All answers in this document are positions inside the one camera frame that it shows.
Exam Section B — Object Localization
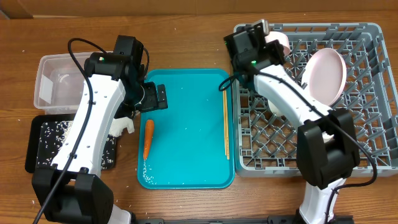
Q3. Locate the white tissue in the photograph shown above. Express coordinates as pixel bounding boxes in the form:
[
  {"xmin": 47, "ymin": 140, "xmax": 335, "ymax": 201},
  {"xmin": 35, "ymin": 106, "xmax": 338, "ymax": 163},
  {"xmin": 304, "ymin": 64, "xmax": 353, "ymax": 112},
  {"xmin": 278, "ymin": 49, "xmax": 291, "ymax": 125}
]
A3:
[{"xmin": 109, "ymin": 117, "xmax": 134, "ymax": 137}]

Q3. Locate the pink bowl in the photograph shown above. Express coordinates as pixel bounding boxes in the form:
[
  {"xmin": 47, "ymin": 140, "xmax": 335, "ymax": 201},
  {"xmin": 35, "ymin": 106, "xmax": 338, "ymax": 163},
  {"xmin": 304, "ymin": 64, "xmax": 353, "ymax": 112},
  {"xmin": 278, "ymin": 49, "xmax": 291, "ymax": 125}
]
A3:
[{"xmin": 265, "ymin": 31, "xmax": 290, "ymax": 56}]

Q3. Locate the grey dishwasher rack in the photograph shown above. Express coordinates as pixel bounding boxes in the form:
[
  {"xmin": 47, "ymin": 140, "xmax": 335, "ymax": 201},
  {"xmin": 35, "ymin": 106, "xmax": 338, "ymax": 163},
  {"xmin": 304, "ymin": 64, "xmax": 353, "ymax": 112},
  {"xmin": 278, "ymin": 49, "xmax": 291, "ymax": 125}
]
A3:
[{"xmin": 232, "ymin": 22, "xmax": 397, "ymax": 177}]

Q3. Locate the large white plate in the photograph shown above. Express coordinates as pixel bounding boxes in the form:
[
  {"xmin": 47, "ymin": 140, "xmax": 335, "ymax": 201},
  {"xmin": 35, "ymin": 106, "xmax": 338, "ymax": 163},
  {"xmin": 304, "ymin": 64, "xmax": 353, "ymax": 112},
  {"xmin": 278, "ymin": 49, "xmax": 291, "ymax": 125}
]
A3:
[{"xmin": 301, "ymin": 48, "xmax": 347, "ymax": 106}]

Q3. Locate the cream bowl with food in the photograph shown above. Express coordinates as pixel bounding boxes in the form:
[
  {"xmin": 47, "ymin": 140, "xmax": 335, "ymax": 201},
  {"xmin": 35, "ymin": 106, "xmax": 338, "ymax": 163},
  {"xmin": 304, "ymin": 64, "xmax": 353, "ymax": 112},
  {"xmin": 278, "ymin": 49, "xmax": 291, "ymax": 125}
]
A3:
[{"xmin": 268, "ymin": 100, "xmax": 284, "ymax": 117}]

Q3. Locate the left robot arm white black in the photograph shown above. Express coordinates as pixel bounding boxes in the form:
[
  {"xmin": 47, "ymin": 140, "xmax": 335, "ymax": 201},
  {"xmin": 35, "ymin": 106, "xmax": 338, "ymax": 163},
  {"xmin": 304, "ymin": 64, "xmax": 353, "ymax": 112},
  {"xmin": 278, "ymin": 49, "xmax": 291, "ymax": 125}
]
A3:
[{"xmin": 32, "ymin": 35, "xmax": 167, "ymax": 223}]

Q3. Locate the food scraps and rice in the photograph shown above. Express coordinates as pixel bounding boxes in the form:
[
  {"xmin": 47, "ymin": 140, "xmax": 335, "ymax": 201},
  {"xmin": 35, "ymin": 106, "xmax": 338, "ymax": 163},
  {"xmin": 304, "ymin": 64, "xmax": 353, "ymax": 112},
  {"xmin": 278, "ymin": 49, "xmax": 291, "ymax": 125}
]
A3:
[{"xmin": 36, "ymin": 121, "xmax": 116, "ymax": 170}]

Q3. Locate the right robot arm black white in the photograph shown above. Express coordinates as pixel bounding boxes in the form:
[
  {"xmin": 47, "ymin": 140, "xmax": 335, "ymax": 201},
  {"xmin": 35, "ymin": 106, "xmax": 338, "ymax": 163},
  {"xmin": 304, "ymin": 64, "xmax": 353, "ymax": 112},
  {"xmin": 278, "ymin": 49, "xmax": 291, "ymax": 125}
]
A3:
[{"xmin": 219, "ymin": 20, "xmax": 377, "ymax": 223}]

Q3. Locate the wooden chopstick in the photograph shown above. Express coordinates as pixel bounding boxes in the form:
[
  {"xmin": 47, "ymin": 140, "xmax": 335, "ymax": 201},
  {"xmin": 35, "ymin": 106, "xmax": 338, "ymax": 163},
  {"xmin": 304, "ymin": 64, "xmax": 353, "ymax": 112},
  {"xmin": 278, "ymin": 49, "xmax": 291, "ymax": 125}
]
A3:
[
  {"xmin": 227, "ymin": 96, "xmax": 230, "ymax": 160},
  {"xmin": 223, "ymin": 90, "xmax": 229, "ymax": 159}
]

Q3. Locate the clear plastic bin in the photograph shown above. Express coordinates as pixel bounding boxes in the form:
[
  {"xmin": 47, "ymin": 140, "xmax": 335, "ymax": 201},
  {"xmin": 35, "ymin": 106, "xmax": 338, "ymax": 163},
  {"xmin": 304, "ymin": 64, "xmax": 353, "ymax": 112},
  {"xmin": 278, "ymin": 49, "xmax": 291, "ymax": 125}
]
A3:
[{"xmin": 34, "ymin": 54, "xmax": 84, "ymax": 114}]

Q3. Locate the orange carrot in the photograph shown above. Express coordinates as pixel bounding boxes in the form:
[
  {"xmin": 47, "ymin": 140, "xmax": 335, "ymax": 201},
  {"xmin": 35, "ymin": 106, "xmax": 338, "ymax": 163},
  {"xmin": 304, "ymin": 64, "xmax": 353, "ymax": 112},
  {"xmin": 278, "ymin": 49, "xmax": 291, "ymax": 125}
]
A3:
[{"xmin": 143, "ymin": 119, "xmax": 155, "ymax": 161}]

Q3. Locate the white plastic cup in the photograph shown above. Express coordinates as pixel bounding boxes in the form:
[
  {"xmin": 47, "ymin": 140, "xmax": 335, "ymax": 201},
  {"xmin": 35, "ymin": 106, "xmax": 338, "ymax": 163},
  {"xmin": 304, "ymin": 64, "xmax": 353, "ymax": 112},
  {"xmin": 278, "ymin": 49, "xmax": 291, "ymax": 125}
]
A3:
[{"xmin": 322, "ymin": 132, "xmax": 334, "ymax": 143}]

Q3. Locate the teal plastic tray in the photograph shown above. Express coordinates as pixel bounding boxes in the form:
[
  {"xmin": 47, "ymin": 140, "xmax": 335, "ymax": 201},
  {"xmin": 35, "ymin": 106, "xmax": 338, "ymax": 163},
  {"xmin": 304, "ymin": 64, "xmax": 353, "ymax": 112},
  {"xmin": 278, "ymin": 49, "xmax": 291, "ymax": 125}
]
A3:
[{"xmin": 137, "ymin": 68, "xmax": 235, "ymax": 190}]

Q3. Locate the black waste tray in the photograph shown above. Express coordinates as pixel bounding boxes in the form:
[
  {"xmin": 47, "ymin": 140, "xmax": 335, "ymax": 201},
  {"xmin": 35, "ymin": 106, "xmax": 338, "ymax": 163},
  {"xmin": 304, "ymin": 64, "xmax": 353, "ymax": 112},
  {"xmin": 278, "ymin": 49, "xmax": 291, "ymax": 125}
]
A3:
[{"xmin": 24, "ymin": 113, "xmax": 118, "ymax": 174}]

